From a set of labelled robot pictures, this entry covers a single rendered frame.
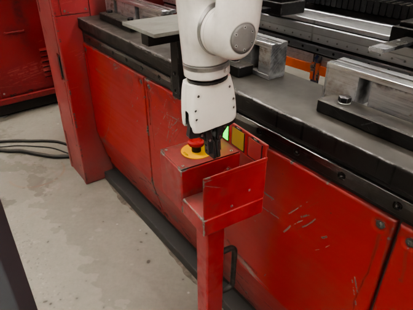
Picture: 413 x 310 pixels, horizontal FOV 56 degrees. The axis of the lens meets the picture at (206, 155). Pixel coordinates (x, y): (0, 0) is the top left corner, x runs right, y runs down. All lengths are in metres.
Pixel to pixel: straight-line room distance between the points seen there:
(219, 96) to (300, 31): 0.66
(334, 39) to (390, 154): 0.56
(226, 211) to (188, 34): 0.38
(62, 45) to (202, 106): 1.30
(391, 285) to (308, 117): 0.37
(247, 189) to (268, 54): 0.39
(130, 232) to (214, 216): 1.08
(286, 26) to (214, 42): 0.78
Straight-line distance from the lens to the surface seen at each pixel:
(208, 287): 1.10
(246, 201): 0.86
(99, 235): 1.89
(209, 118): 0.72
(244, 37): 0.60
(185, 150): 0.90
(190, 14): 0.65
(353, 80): 0.90
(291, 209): 0.97
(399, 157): 0.77
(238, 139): 0.89
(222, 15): 0.58
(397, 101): 0.86
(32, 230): 2.02
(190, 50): 0.67
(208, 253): 1.01
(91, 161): 2.18
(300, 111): 0.89
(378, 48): 0.93
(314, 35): 1.29
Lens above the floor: 1.23
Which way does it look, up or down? 31 degrees down
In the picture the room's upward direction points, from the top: straight up
